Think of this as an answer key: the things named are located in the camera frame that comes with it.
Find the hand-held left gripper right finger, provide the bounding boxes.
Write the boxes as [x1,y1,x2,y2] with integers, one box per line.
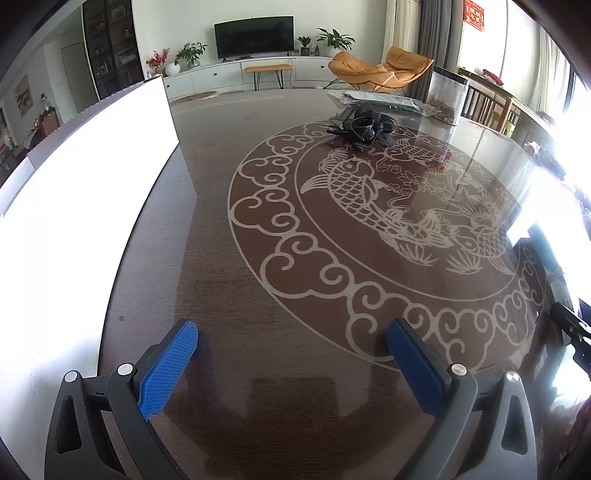
[387,318,539,480]

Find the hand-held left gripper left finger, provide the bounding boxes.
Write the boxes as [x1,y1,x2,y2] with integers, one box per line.
[44,318,199,480]

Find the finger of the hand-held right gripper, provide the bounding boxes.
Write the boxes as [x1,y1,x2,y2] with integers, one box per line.
[549,302,591,380]

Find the wooden dining chair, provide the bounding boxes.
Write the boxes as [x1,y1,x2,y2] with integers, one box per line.
[461,68,523,136]

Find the clear jar with black lid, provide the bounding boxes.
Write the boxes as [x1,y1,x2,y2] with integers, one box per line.
[424,65,470,126]

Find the white television console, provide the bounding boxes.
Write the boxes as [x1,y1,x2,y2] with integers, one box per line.
[161,56,343,101]

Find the orange lounge chair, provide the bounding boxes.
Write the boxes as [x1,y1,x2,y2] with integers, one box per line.
[327,45,435,93]

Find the white interior door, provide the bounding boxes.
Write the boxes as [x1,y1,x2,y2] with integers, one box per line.
[62,42,92,110]

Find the red flowers in vase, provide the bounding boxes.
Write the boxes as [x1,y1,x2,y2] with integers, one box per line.
[145,49,171,77]

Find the green potted plant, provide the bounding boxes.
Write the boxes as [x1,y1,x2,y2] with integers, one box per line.
[174,41,208,69]

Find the wooden bench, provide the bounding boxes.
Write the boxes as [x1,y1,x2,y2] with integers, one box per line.
[243,63,294,91]

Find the dark display cabinet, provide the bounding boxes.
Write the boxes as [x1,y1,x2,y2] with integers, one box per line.
[82,0,144,101]

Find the grey curtain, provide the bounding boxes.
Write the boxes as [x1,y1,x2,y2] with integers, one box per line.
[417,0,465,75]

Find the large leafy potted plant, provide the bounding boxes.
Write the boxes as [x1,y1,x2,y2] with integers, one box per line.
[316,28,356,59]

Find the white standing air conditioner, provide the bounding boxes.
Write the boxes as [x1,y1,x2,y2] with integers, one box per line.
[383,0,421,66]

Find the black television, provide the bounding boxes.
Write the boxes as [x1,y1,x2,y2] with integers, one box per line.
[213,16,295,61]

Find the framed wall painting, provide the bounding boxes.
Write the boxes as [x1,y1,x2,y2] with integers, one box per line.
[13,76,34,112]

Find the red wall decoration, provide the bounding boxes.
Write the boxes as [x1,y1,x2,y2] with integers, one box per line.
[464,0,487,32]

